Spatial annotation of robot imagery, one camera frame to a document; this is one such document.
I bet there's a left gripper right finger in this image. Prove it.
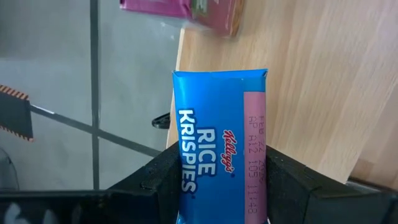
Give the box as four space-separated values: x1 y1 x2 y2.
266 145 323 224

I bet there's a Rice Krispies cereal box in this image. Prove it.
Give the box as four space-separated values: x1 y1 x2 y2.
172 68 269 224

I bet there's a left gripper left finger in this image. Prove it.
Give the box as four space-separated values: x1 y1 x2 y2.
107 141 182 224

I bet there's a Raisin Bran cereal box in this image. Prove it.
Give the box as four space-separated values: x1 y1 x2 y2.
119 0 245 37

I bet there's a black curved handle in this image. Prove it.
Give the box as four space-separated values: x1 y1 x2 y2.
151 112 171 130

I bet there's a black plate with striped edges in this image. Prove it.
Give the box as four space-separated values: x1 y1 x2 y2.
0 84 34 143

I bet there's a wooden shelf board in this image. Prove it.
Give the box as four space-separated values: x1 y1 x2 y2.
166 0 398 190

